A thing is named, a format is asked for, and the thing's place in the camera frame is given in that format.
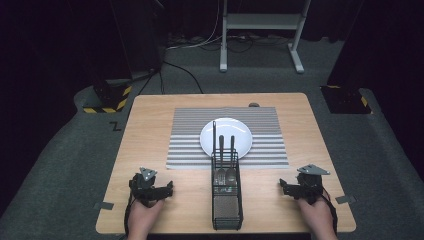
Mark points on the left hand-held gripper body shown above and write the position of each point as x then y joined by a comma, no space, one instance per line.
144,191

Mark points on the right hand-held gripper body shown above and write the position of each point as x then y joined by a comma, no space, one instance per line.
310,186

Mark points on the person's left hand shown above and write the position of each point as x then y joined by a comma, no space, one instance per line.
144,220

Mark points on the person's right hand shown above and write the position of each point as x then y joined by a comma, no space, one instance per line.
316,216

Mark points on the grey tape piece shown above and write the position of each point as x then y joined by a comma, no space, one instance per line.
345,199
104,205

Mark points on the striped grey placemat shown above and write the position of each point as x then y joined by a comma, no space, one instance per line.
186,133

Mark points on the white round plate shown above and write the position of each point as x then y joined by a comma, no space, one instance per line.
237,128

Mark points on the black base with yellow mark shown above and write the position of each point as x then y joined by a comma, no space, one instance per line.
343,100

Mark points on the black yellow striped base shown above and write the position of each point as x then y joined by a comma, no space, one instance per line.
111,100

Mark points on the tall black cabinet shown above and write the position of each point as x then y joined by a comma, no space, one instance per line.
140,40

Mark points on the white metal stand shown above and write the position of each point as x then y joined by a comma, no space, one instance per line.
263,21

